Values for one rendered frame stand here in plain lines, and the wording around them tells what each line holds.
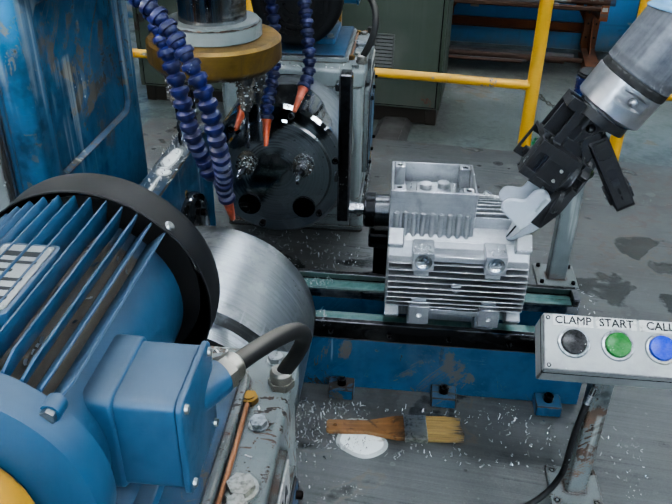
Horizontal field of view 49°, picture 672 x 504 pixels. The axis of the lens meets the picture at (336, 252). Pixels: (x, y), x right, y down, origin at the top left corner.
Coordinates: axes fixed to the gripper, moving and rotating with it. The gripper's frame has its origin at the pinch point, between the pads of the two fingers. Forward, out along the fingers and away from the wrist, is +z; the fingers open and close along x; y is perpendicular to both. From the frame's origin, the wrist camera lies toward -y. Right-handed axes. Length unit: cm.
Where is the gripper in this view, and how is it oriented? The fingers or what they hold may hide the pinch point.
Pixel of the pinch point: (517, 234)
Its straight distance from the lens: 105.6
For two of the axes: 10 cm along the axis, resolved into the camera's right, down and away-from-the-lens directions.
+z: -5.1, 7.0, 4.9
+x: -1.0, 5.1, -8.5
